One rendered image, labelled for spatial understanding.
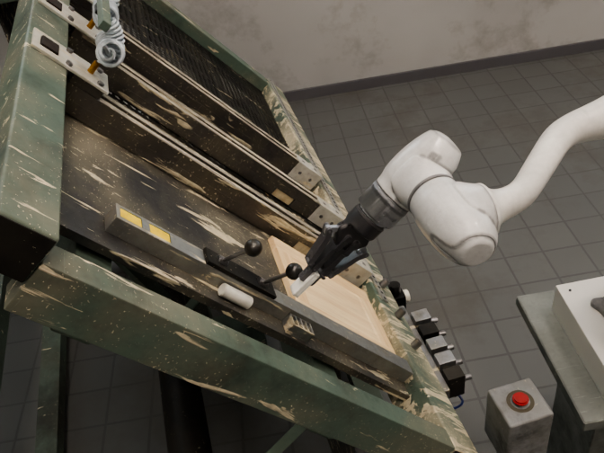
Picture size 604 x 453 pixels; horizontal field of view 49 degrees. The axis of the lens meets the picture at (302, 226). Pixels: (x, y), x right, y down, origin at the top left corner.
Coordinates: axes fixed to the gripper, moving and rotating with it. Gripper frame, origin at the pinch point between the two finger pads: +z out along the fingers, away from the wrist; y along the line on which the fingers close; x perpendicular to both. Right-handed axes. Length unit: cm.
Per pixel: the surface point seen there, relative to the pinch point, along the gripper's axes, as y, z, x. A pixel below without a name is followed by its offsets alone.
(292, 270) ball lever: -1.4, 0.9, 3.7
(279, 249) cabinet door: 17.6, 13.6, 38.1
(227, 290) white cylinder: -9.3, 13.0, 4.4
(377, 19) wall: 153, -46, 333
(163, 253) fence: -25.3, 13.9, 7.5
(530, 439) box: 75, -1, -18
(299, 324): 13.2, 13.1, 5.9
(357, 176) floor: 159, 29, 227
